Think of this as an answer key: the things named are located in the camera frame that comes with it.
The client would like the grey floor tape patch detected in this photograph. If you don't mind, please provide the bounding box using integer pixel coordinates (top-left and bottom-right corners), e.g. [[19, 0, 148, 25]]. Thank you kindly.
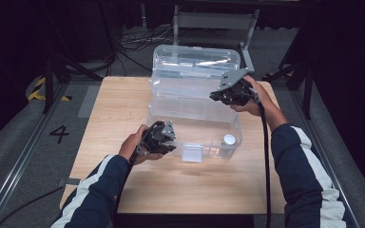
[[77, 85, 102, 119]]

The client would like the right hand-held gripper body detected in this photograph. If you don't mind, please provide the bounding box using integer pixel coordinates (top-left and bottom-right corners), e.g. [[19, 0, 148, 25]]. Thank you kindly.
[[215, 67, 261, 107]]

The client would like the clear plastic box lid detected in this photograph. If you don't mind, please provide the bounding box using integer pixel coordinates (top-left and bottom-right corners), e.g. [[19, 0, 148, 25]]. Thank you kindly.
[[149, 44, 242, 124]]

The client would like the thick black floor cable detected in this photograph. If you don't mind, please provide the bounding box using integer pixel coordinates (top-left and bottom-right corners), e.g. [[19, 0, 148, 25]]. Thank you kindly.
[[0, 185, 66, 228]]

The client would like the person's right hand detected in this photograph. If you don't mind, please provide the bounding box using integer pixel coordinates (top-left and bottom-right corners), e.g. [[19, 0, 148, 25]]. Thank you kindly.
[[229, 74, 279, 117]]

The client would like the white metal desk frame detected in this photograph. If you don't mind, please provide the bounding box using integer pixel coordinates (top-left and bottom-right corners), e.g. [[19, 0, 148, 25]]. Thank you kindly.
[[171, 5, 261, 73]]

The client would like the white floor cable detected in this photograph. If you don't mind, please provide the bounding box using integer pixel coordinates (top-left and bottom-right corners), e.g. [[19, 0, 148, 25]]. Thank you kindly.
[[120, 27, 174, 46]]

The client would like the person's left hand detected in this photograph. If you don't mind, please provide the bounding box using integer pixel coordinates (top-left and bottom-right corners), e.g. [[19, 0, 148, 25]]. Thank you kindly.
[[118, 123, 165, 166]]

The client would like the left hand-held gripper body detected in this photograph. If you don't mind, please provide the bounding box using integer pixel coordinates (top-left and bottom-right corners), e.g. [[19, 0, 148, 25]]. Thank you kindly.
[[136, 120, 177, 157]]

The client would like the yellow black floor tape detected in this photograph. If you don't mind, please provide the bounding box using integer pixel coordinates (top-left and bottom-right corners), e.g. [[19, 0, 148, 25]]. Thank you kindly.
[[28, 76, 73, 103]]

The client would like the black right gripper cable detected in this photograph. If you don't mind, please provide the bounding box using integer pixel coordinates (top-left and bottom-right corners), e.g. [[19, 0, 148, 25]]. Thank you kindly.
[[250, 87, 273, 228]]

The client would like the clear plastic storage box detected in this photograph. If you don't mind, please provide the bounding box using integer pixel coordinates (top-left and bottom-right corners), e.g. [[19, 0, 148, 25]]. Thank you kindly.
[[145, 108, 244, 163]]

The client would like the small white-capped bottle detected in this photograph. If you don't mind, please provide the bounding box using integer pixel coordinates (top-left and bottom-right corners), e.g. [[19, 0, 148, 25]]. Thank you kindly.
[[221, 133, 238, 159]]

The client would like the black metal stand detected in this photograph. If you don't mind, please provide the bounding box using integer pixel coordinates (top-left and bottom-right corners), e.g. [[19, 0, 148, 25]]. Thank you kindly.
[[41, 47, 104, 114], [261, 47, 316, 121]]

